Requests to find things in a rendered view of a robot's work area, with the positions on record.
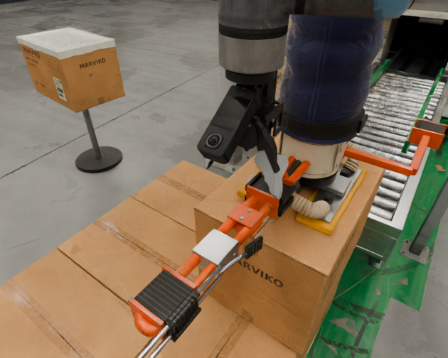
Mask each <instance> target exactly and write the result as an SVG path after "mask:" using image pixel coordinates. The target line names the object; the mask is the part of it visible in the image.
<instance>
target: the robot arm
mask: <svg viewBox="0 0 448 358"><path fill-rule="evenodd" d="M406 9H409V10H423V11H448V0H218V24H219V64H220V66H221V67H223V68H225V77H226V78H227V79H228V80H230V81H231V82H235V83H237V84H236V86H235V85H232V86H231V87H230V89H229V90H228V93H227V94H226V96H225V98H224V99H223V101H222V102H221V104H220V106H219V107H218V110H217V112H216V113H215V115H214V117H213V118H212V120H211V122H210V123H209V125H208V127H207V129H206V130H205V132H204V134H203V135H202V137H201V139H200V141H199V142H198V145H197V149H198V150H199V151H200V153H201V154H202V155H203V157H204V161H205V168H206V169H208V168H210V166H211V165H212V164H213V161H215V162H217V163H221V164H227V163H228V162H229V161H230V159H231V157H232V155H233V154H234V152H235V149H236V148H237V146H240V147H243V148H244V149H245V151H249V150H250V149H251V148H254V147H256V146H257V151H259V152H258V153H257V155H256V156H255V163H256V165H257V167H258V168H259V169H260V170H261V171H262V172H263V174H264V179H265V182H266V183H267V184H268V186H269V189H270V194H272V195H273V196H274V197H276V198H277V199H280V198H281V196H282V177H283V175H284V173H285V171H286V169H287V167H288V165H289V161H288V159H287V157H286V156H285V155H284V154H277V145H276V143H275V141H274V139H273V138H272V137H271V136H270V134H271V129H272V128H273V127H274V129H273V137H275V136H276V135H277V134H278V133H279V132H280V131H281V127H282V115H283V109H284V102H280V101H277V100H275V92H276V84H277V71H278V70H279V69H280V68H281V67H282V66H283V65H284V57H285V50H286V43H287V31H288V23H289V15H290V14H292V15H296V14H298V15H312V16H341V17H356V18H375V19H376V20H378V21H382V20H383V19H385V18H398V17H400V16H401V15H403V13H404V12H405V10H406ZM275 104H278V105H277V106H275ZM278 114H280V118H279V126H278V127H277V128H276V126H277V115H278ZM273 119H274V121H273Z"/></svg>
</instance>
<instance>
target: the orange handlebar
mask: <svg viewBox="0 0 448 358"><path fill-rule="evenodd" d="M429 140H430V137H429V136H426V135H423V136H422V138H421V139H420V142H419V145H418V147H417V150H416V152H415V154H414V156H413V159H412V162H411V164H410V166H407V165H405V164H401V163H398V162H395V161H391V160H388V159H385V158H381V157H378V156H374V155H371V154H369V153H364V152H362V151H357V150H355V149H352V148H348V147H346V150H345V153H344V156H346V157H349V158H352V159H355V160H358V161H362V162H364V163H368V164H371V165H374V166H378V167H380V168H384V169H387V170H391V171H393V172H396V173H400V174H403V175H406V176H411V175H417V172H418V170H419V167H420V164H421V162H422V158H423V156H424V154H425V151H426V148H427V145H428V143H429ZM288 161H289V165H288V167H287V170H288V169H289V168H290V166H292V164H293V163H294V162H295V161H296V158H295V157H294V156H290V157H289V158H288ZM310 165H311V164H310V162H309V161H303V162H302V163H301V164H300V166H299V167H298V168H297V169H296V170H295V171H294V172H293V173H292V174H291V175H290V176H289V177H288V179H290V180H293V181H294V184H295V183H296V182H297V181H298V179H300V177H301V176H302V175H303V174H304V173H305V171H306V170H307V169H308V168H309V166H310ZM256 203H257V198H256V197H255V196H253V195H251V196H250V197H249V198H248V199H247V200H246V201H245V202H244V203H243V204H240V203H239V204H238V205H237V206H236V207H235V208H234V209H233V210H232V211H231V212H230V213H229V214H228V215H227V217H229V218H228V219H227V220H226V221H225V222H224V223H223V224H222V225H221V226H220V227H219V228H218V229H217V230H218V231H220V232H222V233H224V234H227V233H228V232H229V231H230V230H231V229H235V230H237V231H238V233H237V234H236V235H235V236H234V237H233V239H236V240H238V241H239V247H240V246H241V245H242V244H243V243H244V241H245V240H246V239H247V238H248V237H252V236H253V234H254V233H255V232H256V231H257V230H258V229H259V228H260V227H261V225H262V221H263V219H264V218H265V217H266V216H267V215H268V214H269V213H270V212H271V211H272V209H273V206H272V205H271V204H270V203H269V202H266V203H265V204H264V205H263V206H261V208H260V209H259V210H258V211H256V210H253V209H252V208H253V206H254V205H255V204H256ZM239 247H238V248H239ZM200 262H201V259H200V257H199V256H198V255H197V254H191V255H190V256H189V257H188V258H187V259H186V260H185V261H184V262H183V263H182V264H181V265H180V266H179V267H178V268H177V269H176V270H175V272H176V273H178V274H179V275H181V276H183V277H184V278H185V277H187V275H188V274H189V273H190V272H192V270H194V268H195V267H197V265H198V264H199V263H200ZM215 268H216V266H215V265H213V264H208V265H207V266H206V267H205V268H204V270H203V271H202V272H201V273H200V274H199V275H198V276H197V277H196V279H195V280H194V281H193V282H192V283H193V284H195V285H196V286H197V289H198V287H199V286H200V285H201V284H202V283H203V282H204V280H206V279H207V277H209V275H210V274H211V273H212V272H213V271H214V269H215ZM134 324H135V327H136V328H137V330H138V331H139V332H140V333H141V334H143V335H144V336H147V337H155V336H156V335H157V334H158V333H159V331H160V330H159V328H158V327H157V326H155V325H154V324H152V323H151V322H149V321H148V320H147V319H146V318H145V317H144V316H143V315H141V314H140V313H138V312H136V313H135V316H134Z"/></svg>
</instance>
